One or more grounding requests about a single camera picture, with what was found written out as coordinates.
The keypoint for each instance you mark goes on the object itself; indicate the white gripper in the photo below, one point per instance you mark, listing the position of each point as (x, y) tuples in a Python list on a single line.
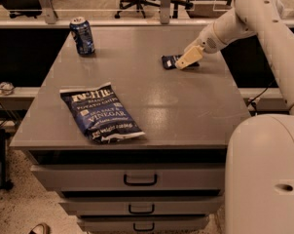
[(209, 42)]

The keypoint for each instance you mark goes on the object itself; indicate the blue rxbar blueberry bar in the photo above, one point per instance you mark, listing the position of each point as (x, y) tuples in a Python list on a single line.
[(170, 62)]

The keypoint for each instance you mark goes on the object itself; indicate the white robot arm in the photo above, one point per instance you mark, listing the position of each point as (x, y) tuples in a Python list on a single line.
[(259, 176)]

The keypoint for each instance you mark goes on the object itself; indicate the black office chair centre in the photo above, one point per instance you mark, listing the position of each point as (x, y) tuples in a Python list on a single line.
[(139, 6)]

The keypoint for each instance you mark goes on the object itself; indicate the grey drawer cabinet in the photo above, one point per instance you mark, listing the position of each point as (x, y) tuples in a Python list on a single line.
[(126, 144)]

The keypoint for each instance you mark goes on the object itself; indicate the blue kettle chips bag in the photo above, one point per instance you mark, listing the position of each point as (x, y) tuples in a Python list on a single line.
[(99, 114)]

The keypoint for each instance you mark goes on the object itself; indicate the blue soda can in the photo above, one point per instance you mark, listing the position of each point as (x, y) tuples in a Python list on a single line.
[(81, 32)]

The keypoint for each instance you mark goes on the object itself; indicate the top grey drawer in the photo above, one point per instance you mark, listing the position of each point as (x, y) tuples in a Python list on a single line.
[(127, 177)]

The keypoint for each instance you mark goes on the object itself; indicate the grey drawer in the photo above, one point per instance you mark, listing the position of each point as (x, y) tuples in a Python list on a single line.
[(137, 206), (142, 223), (127, 177)]

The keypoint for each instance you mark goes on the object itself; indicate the middle grey drawer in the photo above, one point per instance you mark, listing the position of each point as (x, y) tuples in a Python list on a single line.
[(137, 206)]

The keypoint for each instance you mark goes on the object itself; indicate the bottom grey drawer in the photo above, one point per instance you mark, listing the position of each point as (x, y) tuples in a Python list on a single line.
[(142, 223)]

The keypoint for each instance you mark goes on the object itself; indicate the white device on shelf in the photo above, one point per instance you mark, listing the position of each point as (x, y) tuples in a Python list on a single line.
[(6, 88)]

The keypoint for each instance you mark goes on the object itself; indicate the black metal stand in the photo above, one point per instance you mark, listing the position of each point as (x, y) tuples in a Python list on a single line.
[(5, 184)]

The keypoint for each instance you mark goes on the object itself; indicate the shoe tip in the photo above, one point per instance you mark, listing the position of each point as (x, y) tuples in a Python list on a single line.
[(41, 228)]

